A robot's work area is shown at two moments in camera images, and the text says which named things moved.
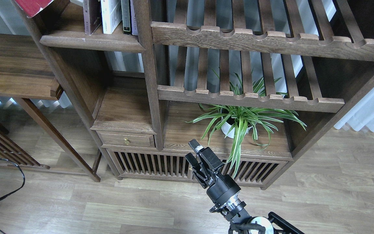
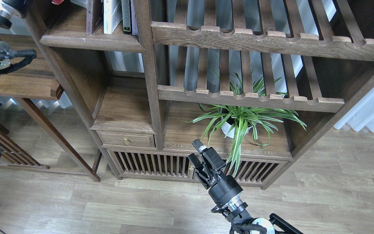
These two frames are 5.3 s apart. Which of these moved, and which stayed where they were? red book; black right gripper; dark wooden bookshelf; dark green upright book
Moved: red book
Stayed: black right gripper; dark green upright book; dark wooden bookshelf
